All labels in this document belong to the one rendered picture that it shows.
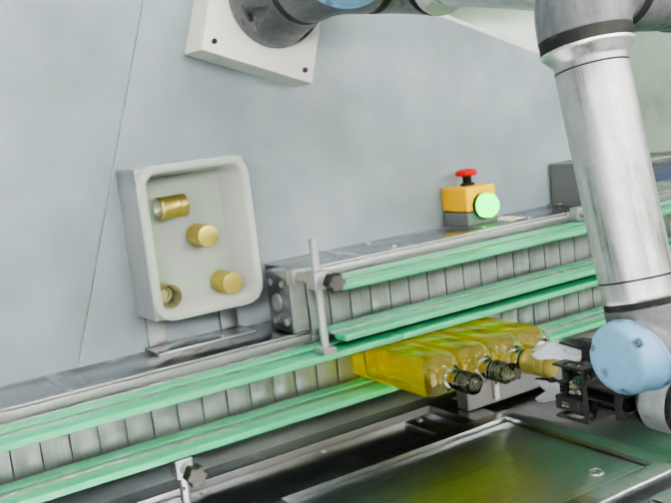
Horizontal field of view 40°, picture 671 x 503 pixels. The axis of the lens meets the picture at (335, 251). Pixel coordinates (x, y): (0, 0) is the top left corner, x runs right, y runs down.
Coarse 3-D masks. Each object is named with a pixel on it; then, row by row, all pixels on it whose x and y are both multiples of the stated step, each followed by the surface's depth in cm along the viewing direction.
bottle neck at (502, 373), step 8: (480, 360) 129; (488, 360) 128; (496, 360) 127; (480, 368) 128; (488, 368) 127; (496, 368) 126; (504, 368) 127; (512, 368) 126; (488, 376) 127; (496, 376) 126; (504, 376) 127; (512, 376) 126
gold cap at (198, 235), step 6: (192, 228) 138; (198, 228) 136; (204, 228) 136; (210, 228) 136; (186, 234) 139; (192, 234) 137; (198, 234) 136; (204, 234) 136; (210, 234) 136; (216, 234) 137; (192, 240) 138; (198, 240) 136; (204, 240) 136; (210, 240) 136; (216, 240) 137; (198, 246) 138; (204, 246) 136; (210, 246) 137
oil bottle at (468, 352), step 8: (416, 336) 140; (424, 336) 140; (432, 336) 139; (440, 336) 138; (448, 336) 138; (456, 336) 137; (424, 344) 136; (432, 344) 135; (440, 344) 134; (448, 344) 133; (456, 344) 133; (464, 344) 132; (472, 344) 132; (480, 344) 132; (456, 352) 130; (464, 352) 130; (472, 352) 130; (480, 352) 130; (488, 352) 131; (464, 360) 129; (472, 360) 129; (464, 368) 129; (472, 368) 129
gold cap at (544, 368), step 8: (528, 352) 129; (520, 360) 129; (528, 360) 128; (536, 360) 127; (544, 360) 126; (552, 360) 127; (520, 368) 130; (528, 368) 128; (536, 368) 127; (544, 368) 126; (552, 368) 127; (544, 376) 126; (552, 376) 127
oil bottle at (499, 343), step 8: (448, 328) 143; (456, 328) 142; (464, 328) 141; (472, 328) 141; (480, 328) 140; (488, 328) 140; (464, 336) 137; (472, 336) 136; (480, 336) 136; (488, 336) 135; (496, 336) 134; (504, 336) 134; (512, 336) 134; (488, 344) 133; (496, 344) 132; (504, 344) 132; (512, 344) 133; (520, 344) 134; (496, 352) 132; (504, 352) 132; (504, 360) 132
